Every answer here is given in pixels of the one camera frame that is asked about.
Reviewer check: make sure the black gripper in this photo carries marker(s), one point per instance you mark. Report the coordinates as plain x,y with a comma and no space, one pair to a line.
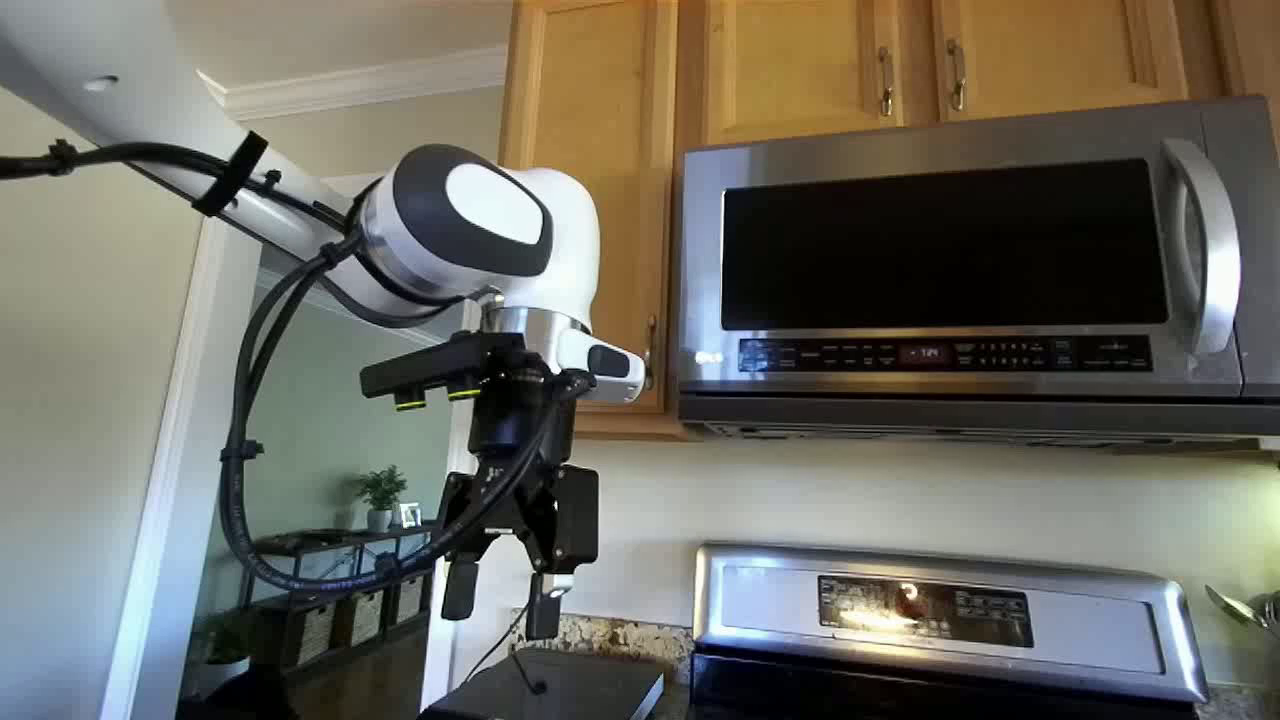
527,486

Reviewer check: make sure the stainless steel stove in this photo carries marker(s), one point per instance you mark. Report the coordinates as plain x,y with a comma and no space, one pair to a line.
847,635

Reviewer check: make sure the small potted green plant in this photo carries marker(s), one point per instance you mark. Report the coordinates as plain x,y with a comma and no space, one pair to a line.
382,494

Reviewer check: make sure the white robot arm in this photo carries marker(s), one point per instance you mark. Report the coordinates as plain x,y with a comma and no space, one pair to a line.
437,231

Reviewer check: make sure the wooden cupboard door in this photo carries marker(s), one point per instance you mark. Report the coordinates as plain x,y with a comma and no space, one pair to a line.
592,95
793,64
1029,57

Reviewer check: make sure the dark console shelf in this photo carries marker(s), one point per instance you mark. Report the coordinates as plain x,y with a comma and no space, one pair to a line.
338,597

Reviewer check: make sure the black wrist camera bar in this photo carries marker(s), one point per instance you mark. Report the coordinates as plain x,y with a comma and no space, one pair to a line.
460,362

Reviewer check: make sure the metal cupboard handle right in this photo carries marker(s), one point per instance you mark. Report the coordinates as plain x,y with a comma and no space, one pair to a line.
958,78

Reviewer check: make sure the metal cupboard handle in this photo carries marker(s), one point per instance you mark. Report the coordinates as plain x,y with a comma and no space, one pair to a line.
958,78
887,73

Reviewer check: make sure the black box on counter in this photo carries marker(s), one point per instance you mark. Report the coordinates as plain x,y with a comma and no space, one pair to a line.
557,684

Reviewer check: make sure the metal cupboard handle left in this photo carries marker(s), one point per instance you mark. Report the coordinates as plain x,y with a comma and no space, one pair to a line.
887,73

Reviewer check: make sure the stainless steel microwave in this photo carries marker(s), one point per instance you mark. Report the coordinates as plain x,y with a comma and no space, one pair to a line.
1086,279

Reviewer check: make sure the metal utensil at right edge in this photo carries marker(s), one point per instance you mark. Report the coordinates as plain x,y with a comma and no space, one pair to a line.
1260,609

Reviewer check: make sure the white door frame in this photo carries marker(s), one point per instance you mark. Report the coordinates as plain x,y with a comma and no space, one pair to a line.
182,491

